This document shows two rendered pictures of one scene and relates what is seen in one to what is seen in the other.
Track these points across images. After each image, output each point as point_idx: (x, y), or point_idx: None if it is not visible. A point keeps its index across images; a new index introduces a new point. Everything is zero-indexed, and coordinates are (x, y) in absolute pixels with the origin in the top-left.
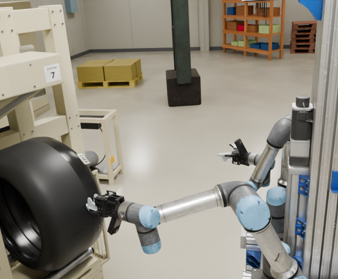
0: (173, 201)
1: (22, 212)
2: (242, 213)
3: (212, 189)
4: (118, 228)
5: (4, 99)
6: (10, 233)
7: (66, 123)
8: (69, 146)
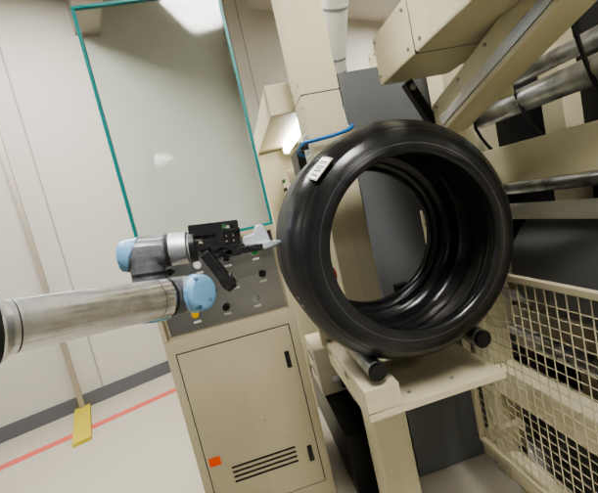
0: (128, 284)
1: (480, 269)
2: None
3: (13, 298)
4: (219, 282)
5: (493, 37)
6: (448, 284)
7: None
8: None
